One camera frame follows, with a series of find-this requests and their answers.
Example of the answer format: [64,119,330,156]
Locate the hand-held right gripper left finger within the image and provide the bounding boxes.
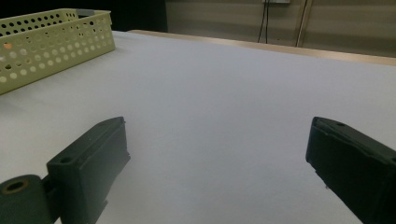
[46,116,132,224]

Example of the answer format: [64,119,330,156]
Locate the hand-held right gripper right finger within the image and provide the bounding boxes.
[305,116,396,224]

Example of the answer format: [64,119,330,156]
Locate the pale green perforated plastic basket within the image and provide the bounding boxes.
[0,7,117,96]

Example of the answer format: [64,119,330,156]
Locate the white table mat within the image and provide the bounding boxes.
[0,30,396,224]

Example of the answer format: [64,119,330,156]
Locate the black wall cable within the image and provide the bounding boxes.
[257,0,267,44]

